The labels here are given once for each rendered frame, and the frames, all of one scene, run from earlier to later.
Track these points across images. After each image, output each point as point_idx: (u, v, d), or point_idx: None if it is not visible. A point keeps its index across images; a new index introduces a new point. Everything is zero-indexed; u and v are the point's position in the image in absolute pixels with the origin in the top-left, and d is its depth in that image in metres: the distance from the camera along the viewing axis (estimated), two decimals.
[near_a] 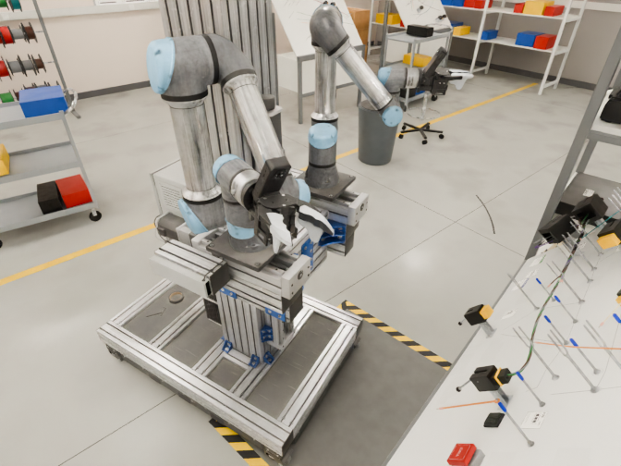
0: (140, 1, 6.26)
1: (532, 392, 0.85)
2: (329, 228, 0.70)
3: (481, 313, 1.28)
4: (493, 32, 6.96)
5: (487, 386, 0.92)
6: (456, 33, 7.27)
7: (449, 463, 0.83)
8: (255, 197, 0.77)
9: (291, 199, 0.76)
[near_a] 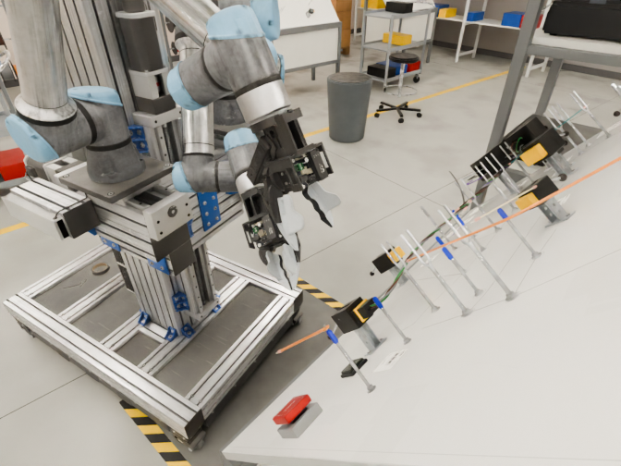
0: None
1: (394, 324, 0.61)
2: (294, 244, 0.66)
3: (390, 256, 1.04)
4: (480, 14, 6.72)
5: (348, 324, 0.69)
6: (442, 16, 7.03)
7: (275, 423, 0.60)
8: None
9: (272, 182, 0.64)
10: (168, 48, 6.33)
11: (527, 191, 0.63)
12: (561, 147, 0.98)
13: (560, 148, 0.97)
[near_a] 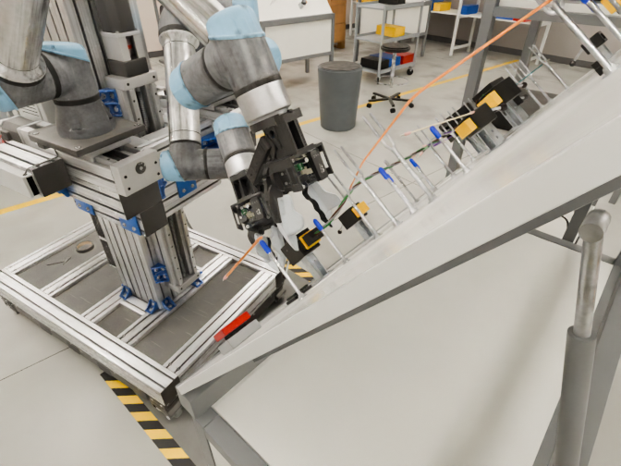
0: None
1: (333, 245, 0.62)
2: (294, 244, 0.66)
3: (354, 211, 1.06)
4: (474, 7, 6.74)
5: (295, 253, 0.70)
6: (436, 9, 7.05)
7: (215, 339, 0.61)
8: None
9: (272, 182, 0.64)
10: None
11: (465, 117, 0.65)
12: (520, 100, 0.99)
13: (519, 101, 0.99)
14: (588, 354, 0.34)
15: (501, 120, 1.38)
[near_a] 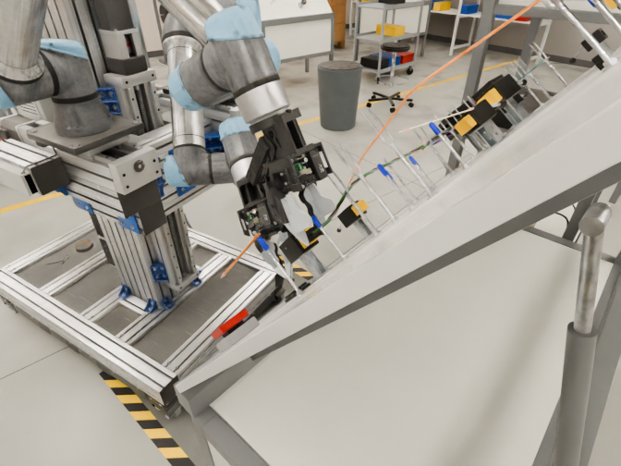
0: None
1: (332, 242, 0.62)
2: (304, 239, 0.67)
3: (353, 209, 1.05)
4: (474, 6, 6.73)
5: (294, 251, 0.70)
6: (436, 9, 7.04)
7: (213, 337, 0.61)
8: None
9: (271, 182, 0.64)
10: (162, 40, 6.34)
11: (464, 114, 0.64)
12: (520, 97, 0.99)
13: (519, 98, 0.98)
14: (589, 349, 0.33)
15: (501, 118, 1.37)
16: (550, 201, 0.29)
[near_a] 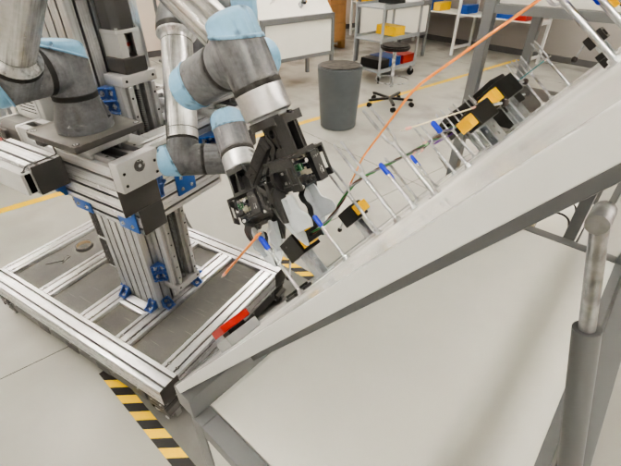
0: None
1: (333, 241, 0.62)
2: (304, 239, 0.67)
3: (354, 208, 1.05)
4: (474, 6, 6.73)
5: (295, 251, 0.69)
6: (436, 8, 7.04)
7: (214, 337, 0.60)
8: None
9: (272, 182, 0.64)
10: None
11: (466, 113, 0.64)
12: (521, 96, 0.98)
13: (520, 97, 0.98)
14: (593, 349, 0.33)
15: (502, 118, 1.37)
16: (554, 199, 0.29)
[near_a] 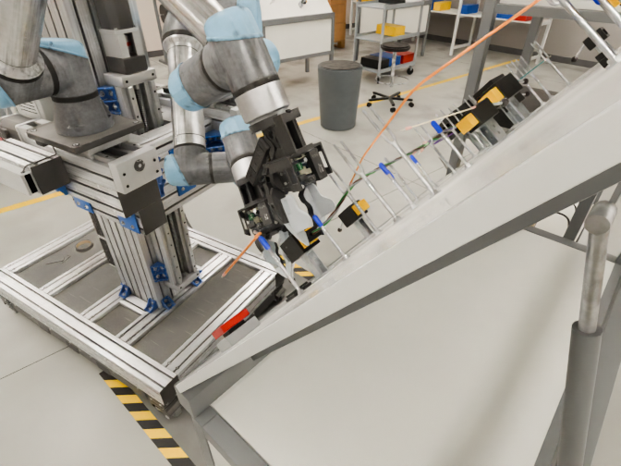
0: None
1: (333, 241, 0.62)
2: (304, 239, 0.67)
3: (354, 208, 1.05)
4: (474, 6, 6.73)
5: (295, 250, 0.69)
6: (436, 8, 7.04)
7: (214, 337, 0.60)
8: None
9: (271, 182, 0.64)
10: (163, 40, 6.33)
11: (466, 113, 0.64)
12: (521, 96, 0.98)
13: (520, 97, 0.98)
14: (593, 349, 0.33)
15: (502, 118, 1.37)
16: (554, 199, 0.29)
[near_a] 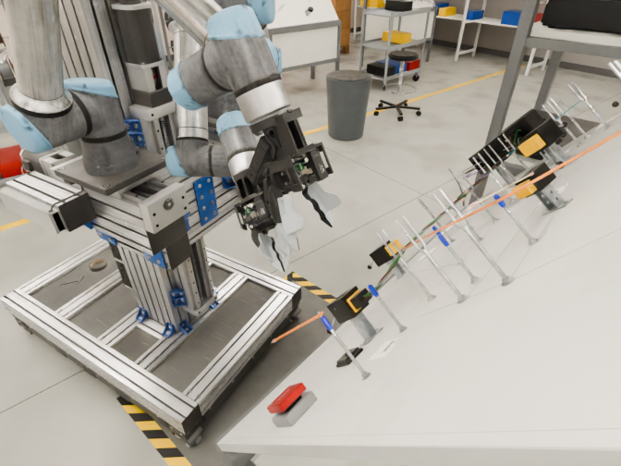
0: None
1: (389, 312, 0.60)
2: (294, 244, 0.66)
3: (387, 249, 1.04)
4: (480, 12, 6.72)
5: (344, 313, 0.68)
6: (442, 15, 7.03)
7: (269, 411, 0.59)
8: None
9: (272, 182, 0.64)
10: (167, 46, 6.32)
11: (523, 178, 0.63)
12: (559, 139, 0.97)
13: (558, 140, 0.97)
14: None
15: None
16: None
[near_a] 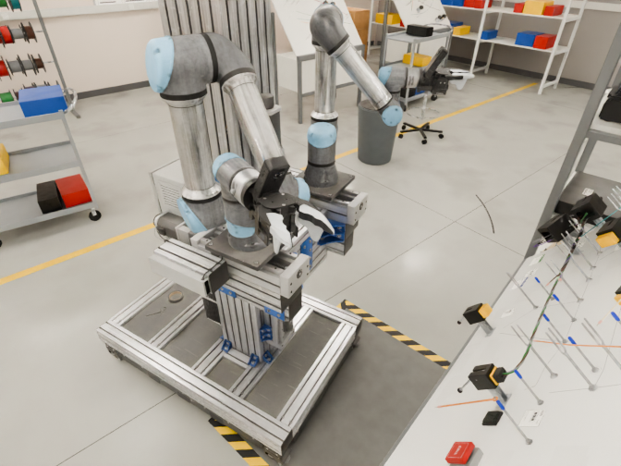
0: (140, 1, 6.26)
1: (530, 390, 0.85)
2: (329, 227, 0.70)
3: (480, 312, 1.28)
4: (493, 32, 6.96)
5: (485, 384, 0.92)
6: (456, 33, 7.27)
7: (447, 461, 0.83)
8: (255, 197, 0.77)
9: (291, 198, 0.76)
10: None
11: None
12: None
13: None
14: None
15: None
16: None
